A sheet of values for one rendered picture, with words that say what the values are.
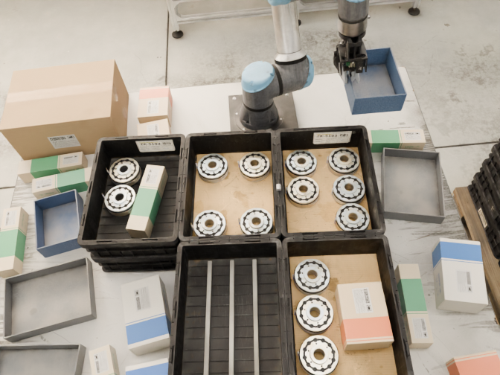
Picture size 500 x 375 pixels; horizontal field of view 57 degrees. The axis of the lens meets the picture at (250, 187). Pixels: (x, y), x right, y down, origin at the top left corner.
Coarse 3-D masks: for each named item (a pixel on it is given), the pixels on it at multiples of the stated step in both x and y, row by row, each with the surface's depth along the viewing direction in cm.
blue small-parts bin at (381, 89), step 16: (384, 48) 141; (368, 64) 146; (384, 64) 146; (368, 80) 143; (384, 80) 143; (400, 80) 134; (352, 96) 133; (368, 96) 139; (384, 96) 130; (400, 96) 131; (352, 112) 136; (368, 112) 136
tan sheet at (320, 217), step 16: (320, 160) 157; (288, 176) 154; (320, 176) 153; (336, 176) 153; (304, 192) 150; (320, 192) 150; (288, 208) 147; (304, 208) 147; (320, 208) 147; (336, 208) 146; (288, 224) 144; (304, 224) 144; (320, 224) 144
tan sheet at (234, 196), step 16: (240, 176) 155; (208, 192) 153; (224, 192) 152; (240, 192) 152; (256, 192) 151; (272, 192) 151; (208, 208) 149; (224, 208) 149; (240, 208) 148; (272, 208) 148; (256, 224) 145
